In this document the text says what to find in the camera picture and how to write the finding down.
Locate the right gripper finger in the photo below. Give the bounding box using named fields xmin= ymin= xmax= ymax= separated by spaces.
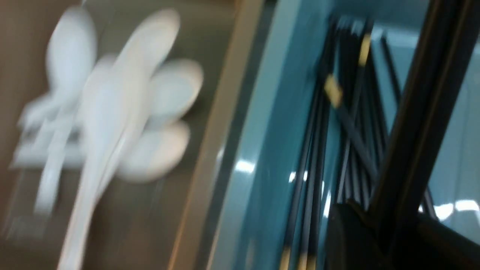
xmin=325 ymin=0 xmax=479 ymax=270

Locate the black chopsticks bundle in bin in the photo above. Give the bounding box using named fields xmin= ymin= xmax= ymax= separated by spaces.
xmin=279 ymin=17 xmax=439 ymax=270

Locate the blue-grey plastic bin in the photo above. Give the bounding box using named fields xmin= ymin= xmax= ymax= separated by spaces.
xmin=195 ymin=0 xmax=479 ymax=270

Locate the grey-brown plastic bin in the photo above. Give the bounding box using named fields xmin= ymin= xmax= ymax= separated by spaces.
xmin=1 ymin=0 xmax=274 ymax=270

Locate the white spoon in bin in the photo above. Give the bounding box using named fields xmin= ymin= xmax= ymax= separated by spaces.
xmin=19 ymin=7 xmax=180 ymax=128
xmin=57 ymin=55 xmax=149 ymax=270
xmin=10 ymin=121 xmax=191 ymax=183
xmin=18 ymin=59 xmax=204 ymax=131
xmin=34 ymin=6 xmax=97 ymax=216

